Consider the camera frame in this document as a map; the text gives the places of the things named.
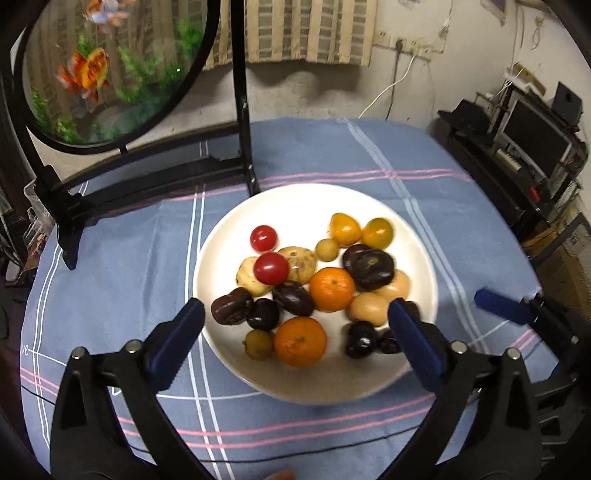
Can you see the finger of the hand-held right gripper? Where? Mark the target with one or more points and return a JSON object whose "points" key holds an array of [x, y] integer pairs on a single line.
{"points": [[501, 305]]}

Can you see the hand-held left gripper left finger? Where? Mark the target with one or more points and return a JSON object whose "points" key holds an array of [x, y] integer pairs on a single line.
{"points": [[178, 346]]}

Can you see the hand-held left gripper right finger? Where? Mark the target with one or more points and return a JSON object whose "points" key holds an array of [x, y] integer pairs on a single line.
{"points": [[418, 346]]}

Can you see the dark brown chestnut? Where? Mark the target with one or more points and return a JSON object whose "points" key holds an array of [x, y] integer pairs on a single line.
{"points": [[262, 314], [361, 340], [412, 308], [293, 299], [388, 342]]}

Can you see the pale purple-streaked pepino melon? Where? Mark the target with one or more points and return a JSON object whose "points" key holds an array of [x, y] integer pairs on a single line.
{"points": [[368, 309]]}

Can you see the round yellow passion fruit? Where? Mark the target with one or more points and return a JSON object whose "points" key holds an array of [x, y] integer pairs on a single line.
{"points": [[397, 285]]}

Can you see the wrinkled purple passion fruit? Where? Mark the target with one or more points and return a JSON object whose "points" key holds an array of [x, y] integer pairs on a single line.
{"points": [[231, 307]]}

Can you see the small yellow-brown longan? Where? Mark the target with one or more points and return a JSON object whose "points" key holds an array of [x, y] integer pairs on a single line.
{"points": [[258, 345], [327, 249]]}

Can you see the black round passion fruit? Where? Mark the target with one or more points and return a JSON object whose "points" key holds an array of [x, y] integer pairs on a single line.
{"points": [[375, 272]]}

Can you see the small pale yellow fruit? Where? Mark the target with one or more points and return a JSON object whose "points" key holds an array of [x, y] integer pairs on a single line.
{"points": [[247, 279]]}

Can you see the small orange mandarin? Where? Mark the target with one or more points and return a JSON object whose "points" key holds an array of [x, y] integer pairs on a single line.
{"points": [[332, 290]]}

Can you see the large orange mandarin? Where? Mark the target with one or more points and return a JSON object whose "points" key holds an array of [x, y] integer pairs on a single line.
{"points": [[300, 342]]}

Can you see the green-orange tomato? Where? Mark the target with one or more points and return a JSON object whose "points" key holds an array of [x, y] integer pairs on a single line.
{"points": [[377, 233]]}

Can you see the red cherry tomato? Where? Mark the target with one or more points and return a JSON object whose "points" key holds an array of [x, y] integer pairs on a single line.
{"points": [[264, 237], [271, 268]]}

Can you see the speckled yellow fruit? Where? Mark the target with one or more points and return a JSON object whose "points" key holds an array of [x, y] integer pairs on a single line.
{"points": [[302, 263]]}

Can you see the white plate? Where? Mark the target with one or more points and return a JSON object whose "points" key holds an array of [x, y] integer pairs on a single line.
{"points": [[300, 207]]}

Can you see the person's left hand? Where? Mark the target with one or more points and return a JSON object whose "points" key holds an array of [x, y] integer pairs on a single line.
{"points": [[280, 475]]}

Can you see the cardboard box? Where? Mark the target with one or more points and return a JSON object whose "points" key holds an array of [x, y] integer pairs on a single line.
{"points": [[568, 263]]}

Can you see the blue striped tablecloth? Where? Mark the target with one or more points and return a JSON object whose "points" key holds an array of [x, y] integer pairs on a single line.
{"points": [[138, 240]]}

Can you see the black shelf rack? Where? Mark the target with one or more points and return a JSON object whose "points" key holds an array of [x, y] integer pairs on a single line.
{"points": [[498, 184]]}

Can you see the orange cherry tomato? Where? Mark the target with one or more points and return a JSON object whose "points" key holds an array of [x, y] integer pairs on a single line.
{"points": [[345, 228]]}

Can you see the computer monitor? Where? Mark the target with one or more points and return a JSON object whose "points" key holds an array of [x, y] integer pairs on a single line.
{"points": [[535, 138]]}

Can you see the round fish tank on stand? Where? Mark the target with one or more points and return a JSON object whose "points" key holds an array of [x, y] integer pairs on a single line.
{"points": [[138, 180]]}

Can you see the clear plastic container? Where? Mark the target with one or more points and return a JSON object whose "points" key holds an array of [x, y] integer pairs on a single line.
{"points": [[39, 217]]}

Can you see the black hat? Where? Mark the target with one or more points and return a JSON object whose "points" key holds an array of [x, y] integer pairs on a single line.
{"points": [[471, 115]]}

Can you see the black speaker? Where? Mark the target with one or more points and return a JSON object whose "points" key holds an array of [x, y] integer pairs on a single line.
{"points": [[567, 104]]}

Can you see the small box on shelf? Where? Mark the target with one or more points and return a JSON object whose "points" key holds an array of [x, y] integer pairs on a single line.
{"points": [[526, 78]]}

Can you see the white power strip socket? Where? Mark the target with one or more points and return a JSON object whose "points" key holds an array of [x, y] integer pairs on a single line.
{"points": [[413, 50]]}

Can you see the round goldfish picture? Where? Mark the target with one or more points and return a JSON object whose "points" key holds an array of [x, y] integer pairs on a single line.
{"points": [[129, 69]]}

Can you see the striped woven curtain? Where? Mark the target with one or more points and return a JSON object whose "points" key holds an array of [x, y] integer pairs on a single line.
{"points": [[300, 32]]}

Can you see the white wall socket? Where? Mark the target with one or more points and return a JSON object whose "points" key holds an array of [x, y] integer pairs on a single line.
{"points": [[382, 38]]}

